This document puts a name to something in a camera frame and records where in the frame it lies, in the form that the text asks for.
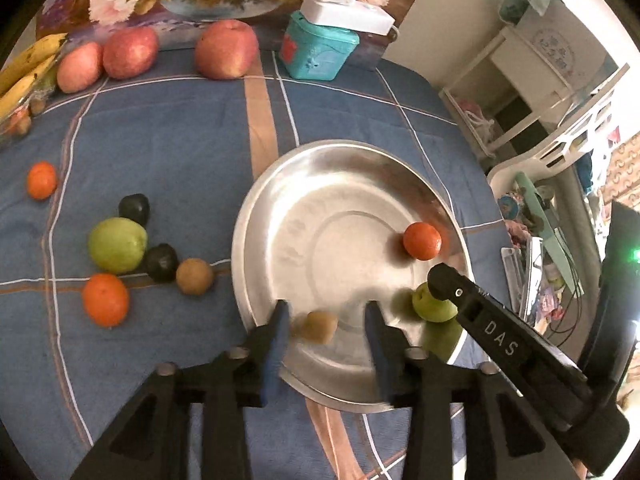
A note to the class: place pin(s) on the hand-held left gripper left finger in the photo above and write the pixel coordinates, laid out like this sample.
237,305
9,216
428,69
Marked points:
277,350

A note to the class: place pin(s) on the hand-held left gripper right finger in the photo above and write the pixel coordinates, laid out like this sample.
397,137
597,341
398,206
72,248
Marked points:
377,355

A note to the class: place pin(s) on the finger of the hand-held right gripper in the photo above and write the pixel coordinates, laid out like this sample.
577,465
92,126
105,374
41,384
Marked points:
447,282

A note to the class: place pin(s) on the small green apple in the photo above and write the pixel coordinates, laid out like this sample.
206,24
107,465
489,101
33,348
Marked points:
427,306

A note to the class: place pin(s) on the brown kiwi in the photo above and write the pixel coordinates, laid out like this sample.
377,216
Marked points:
320,326
195,276

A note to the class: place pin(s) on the round metal plate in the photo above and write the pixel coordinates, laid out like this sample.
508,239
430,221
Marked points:
325,210

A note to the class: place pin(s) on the dark avocado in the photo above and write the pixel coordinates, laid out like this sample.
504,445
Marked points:
161,261
135,209

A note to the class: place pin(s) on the large orange tangerine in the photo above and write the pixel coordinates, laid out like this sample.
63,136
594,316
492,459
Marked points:
105,299

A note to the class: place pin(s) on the large green apple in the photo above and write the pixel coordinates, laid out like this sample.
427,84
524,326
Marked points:
117,245

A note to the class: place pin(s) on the white plastic case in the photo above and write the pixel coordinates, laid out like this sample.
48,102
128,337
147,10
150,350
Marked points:
520,280

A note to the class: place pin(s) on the mint green board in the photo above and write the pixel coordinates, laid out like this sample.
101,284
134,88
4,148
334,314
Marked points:
537,225

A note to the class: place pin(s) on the white chair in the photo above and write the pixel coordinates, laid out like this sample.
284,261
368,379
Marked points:
575,132

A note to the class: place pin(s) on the white shelf rack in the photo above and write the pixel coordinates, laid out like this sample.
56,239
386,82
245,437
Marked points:
520,67

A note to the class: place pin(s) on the white storage box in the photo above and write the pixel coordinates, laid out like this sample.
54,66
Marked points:
555,40

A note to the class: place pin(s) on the teal tin box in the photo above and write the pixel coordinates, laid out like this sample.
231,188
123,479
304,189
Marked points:
312,50

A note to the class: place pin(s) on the teal cloth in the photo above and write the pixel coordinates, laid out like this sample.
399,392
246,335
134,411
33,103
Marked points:
520,5

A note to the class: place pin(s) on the red apple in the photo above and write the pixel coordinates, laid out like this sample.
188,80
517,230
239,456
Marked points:
226,49
131,52
79,66

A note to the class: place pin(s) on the small kiwi in container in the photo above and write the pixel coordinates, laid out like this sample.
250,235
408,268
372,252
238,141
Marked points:
37,105

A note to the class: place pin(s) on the small tangerine in container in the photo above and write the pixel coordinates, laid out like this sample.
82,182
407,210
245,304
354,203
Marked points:
19,122

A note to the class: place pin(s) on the clear plastic container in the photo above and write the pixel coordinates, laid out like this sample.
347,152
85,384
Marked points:
9,134

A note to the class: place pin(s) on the yellow banana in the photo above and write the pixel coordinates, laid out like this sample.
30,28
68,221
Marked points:
30,57

